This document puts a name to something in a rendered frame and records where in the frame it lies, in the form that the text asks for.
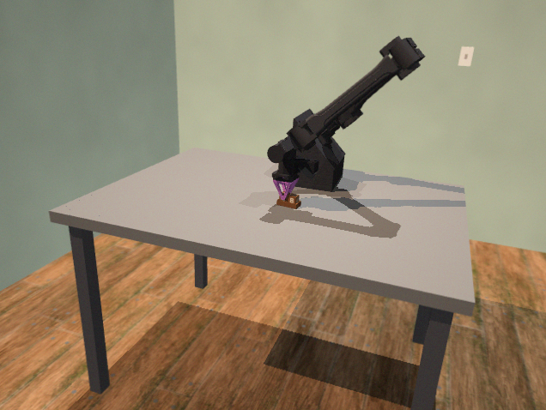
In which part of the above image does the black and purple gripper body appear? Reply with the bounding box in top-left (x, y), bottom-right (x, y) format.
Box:
top-left (272, 156), bottom-right (300, 183)

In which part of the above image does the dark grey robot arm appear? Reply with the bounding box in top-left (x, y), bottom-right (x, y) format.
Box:
top-left (267, 36), bottom-right (425, 179)

